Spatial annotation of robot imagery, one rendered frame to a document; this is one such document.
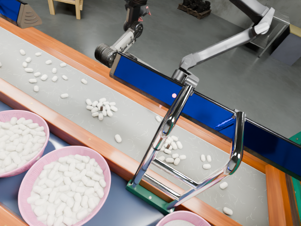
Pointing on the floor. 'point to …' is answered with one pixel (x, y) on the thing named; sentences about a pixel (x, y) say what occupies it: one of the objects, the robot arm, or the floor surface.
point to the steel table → (282, 18)
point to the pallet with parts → (195, 8)
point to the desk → (288, 45)
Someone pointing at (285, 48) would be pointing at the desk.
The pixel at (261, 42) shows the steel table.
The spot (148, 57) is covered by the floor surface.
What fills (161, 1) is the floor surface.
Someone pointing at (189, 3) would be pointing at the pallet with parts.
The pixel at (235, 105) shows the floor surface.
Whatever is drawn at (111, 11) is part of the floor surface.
